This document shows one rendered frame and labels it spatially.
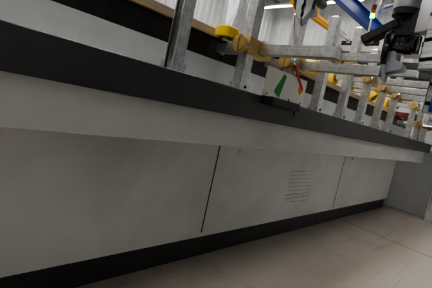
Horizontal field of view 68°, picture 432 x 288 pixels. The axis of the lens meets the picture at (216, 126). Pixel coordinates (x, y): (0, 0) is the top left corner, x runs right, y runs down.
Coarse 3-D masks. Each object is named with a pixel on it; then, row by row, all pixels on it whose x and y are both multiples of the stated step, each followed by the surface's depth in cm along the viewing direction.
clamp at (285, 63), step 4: (280, 60) 113; (284, 60) 112; (288, 60) 111; (300, 60) 114; (304, 60) 116; (280, 64) 113; (284, 64) 112; (288, 64) 111; (300, 64) 115; (284, 68) 114; (288, 68) 113; (292, 68) 112; (300, 72) 116; (304, 72) 118; (308, 72) 120
